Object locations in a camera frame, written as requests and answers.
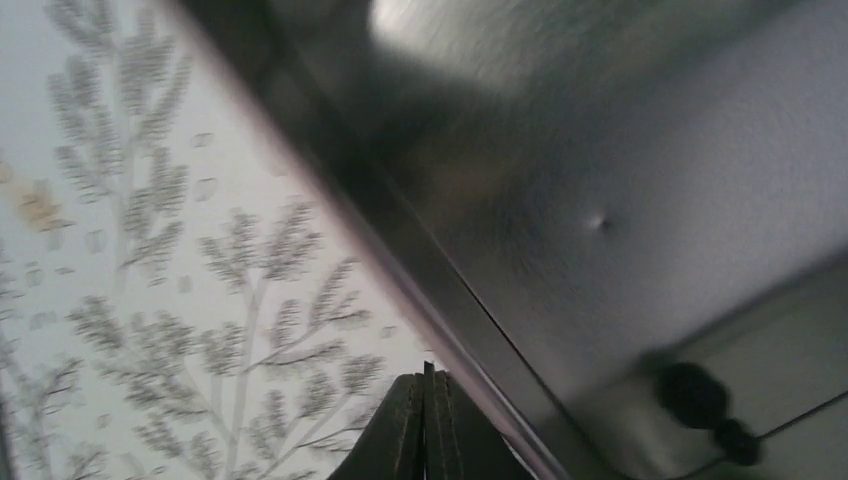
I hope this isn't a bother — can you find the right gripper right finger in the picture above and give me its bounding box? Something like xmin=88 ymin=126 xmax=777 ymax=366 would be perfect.
xmin=423 ymin=362 xmax=533 ymax=480

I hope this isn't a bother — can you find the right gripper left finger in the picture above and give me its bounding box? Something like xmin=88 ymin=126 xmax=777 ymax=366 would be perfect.
xmin=329 ymin=373 xmax=424 ymax=480

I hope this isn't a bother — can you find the metal tin of chess pieces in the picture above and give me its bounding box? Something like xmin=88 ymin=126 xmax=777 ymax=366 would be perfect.
xmin=181 ymin=1 xmax=847 ymax=479

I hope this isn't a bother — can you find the black chess piece in tin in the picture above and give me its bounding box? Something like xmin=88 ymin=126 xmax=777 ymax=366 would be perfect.
xmin=655 ymin=362 xmax=762 ymax=466

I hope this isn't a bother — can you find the floral patterned table mat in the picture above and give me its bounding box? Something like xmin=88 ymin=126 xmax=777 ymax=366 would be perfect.
xmin=1 ymin=1 xmax=432 ymax=479

